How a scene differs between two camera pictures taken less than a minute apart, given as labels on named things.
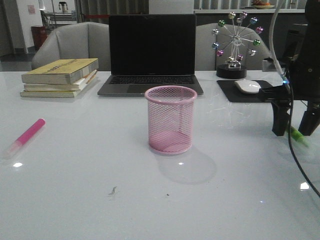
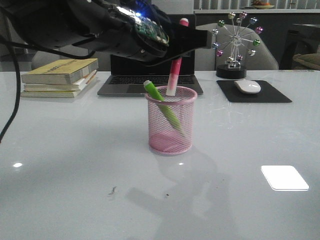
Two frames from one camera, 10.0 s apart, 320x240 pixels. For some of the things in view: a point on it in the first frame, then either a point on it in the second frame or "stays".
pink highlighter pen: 25,137 -> 176,66
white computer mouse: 247,86 stays
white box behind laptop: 169,7 stays
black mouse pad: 234,94 stays
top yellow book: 62,73 stays
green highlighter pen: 295,134 -> 157,94
